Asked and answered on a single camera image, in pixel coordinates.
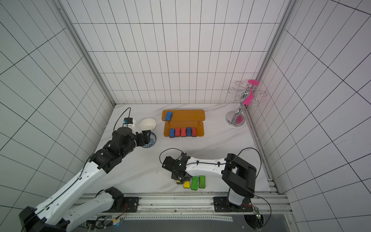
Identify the red eraser lower middle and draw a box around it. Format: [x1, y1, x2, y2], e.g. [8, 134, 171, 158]
[181, 128, 186, 137]

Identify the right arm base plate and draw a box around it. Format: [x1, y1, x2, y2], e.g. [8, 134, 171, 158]
[213, 197, 254, 213]

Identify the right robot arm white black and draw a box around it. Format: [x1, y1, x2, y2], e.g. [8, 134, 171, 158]
[162, 153, 258, 206]

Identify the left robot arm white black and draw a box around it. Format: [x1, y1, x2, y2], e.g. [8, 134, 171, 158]
[19, 127, 151, 232]

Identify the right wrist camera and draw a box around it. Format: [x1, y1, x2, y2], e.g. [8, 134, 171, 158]
[162, 156, 176, 172]

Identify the blue patterned bowl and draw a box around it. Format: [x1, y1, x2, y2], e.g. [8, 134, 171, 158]
[143, 132, 157, 148]

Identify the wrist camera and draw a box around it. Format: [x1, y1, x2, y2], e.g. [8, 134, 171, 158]
[162, 156, 176, 172]
[123, 117, 136, 134]

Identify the green eraser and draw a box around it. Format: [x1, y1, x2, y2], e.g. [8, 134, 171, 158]
[199, 176, 206, 189]
[190, 177, 199, 191]

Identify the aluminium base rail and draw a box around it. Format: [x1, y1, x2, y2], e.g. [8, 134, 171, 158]
[59, 193, 293, 222]

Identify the blue eraser lower left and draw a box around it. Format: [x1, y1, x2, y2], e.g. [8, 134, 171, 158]
[169, 129, 175, 138]

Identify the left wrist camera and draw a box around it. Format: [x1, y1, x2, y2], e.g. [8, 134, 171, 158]
[123, 117, 136, 134]

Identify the red eraser lower right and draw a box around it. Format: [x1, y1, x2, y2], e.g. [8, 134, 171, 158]
[191, 128, 197, 137]

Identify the orange two-tier shelf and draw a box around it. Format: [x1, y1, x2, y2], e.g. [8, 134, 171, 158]
[161, 109, 206, 137]

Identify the white bowl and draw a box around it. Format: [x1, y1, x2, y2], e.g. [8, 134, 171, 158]
[140, 118, 157, 131]

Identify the blue eraser top shelf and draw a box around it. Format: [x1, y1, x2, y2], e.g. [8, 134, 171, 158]
[165, 111, 173, 121]

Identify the pink object on stand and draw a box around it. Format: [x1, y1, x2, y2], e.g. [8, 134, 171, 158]
[243, 79, 260, 105]

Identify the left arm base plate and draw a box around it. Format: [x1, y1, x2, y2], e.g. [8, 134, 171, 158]
[115, 197, 140, 213]

